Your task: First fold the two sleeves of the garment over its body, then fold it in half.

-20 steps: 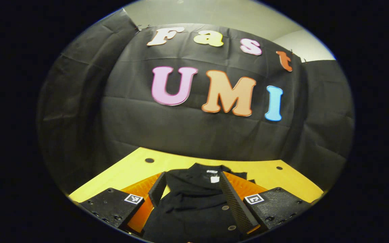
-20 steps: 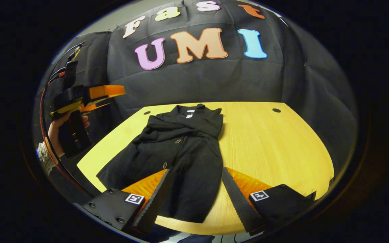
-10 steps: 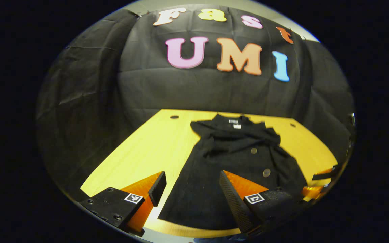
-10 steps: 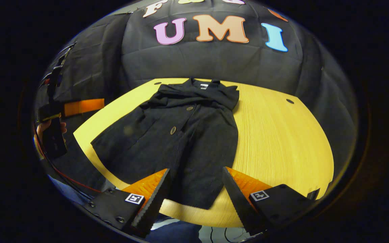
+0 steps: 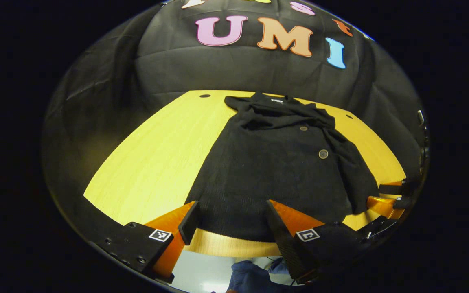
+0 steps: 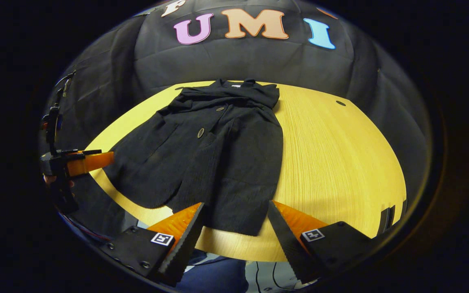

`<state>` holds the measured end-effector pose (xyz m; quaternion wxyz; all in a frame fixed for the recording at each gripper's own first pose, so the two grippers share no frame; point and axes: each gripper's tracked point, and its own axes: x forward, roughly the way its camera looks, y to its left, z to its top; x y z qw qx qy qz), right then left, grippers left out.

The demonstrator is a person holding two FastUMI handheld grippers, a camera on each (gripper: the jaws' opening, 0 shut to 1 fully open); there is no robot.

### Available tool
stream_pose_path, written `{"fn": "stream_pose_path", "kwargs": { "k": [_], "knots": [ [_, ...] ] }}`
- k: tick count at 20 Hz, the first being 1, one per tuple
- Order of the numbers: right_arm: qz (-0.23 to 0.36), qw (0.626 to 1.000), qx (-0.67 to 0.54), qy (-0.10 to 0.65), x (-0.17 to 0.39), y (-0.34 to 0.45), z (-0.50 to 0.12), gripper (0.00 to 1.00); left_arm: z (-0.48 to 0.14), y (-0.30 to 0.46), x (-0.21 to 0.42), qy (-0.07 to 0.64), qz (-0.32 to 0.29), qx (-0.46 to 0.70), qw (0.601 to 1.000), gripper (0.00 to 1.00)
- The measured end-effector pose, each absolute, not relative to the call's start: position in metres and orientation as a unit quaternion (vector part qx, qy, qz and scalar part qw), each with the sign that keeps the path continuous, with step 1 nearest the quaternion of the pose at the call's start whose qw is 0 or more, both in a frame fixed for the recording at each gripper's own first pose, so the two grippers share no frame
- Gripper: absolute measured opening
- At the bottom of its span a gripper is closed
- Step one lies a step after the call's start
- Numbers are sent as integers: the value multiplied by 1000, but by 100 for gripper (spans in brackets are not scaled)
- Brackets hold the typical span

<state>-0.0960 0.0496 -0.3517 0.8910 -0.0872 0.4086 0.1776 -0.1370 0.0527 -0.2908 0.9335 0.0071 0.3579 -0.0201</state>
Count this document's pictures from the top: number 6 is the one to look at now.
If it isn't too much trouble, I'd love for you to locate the black buttoned jacket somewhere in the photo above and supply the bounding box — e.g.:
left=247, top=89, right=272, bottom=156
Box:
left=102, top=79, right=284, bottom=236

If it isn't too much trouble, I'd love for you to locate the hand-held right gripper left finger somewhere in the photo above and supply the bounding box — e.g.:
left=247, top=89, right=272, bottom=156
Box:
left=100, top=202, right=206, bottom=287

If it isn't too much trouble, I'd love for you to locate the black backdrop cloth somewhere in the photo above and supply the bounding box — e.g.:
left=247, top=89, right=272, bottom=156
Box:
left=39, top=0, right=432, bottom=241

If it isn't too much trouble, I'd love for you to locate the black slatted object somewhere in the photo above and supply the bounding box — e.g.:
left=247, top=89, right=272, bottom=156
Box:
left=379, top=199, right=408, bottom=236

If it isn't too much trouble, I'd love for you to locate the person's leg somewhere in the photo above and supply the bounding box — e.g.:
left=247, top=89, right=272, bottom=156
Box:
left=175, top=249, right=249, bottom=293

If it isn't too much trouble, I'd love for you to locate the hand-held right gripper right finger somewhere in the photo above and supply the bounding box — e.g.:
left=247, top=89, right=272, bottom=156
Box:
left=268, top=200, right=375, bottom=285

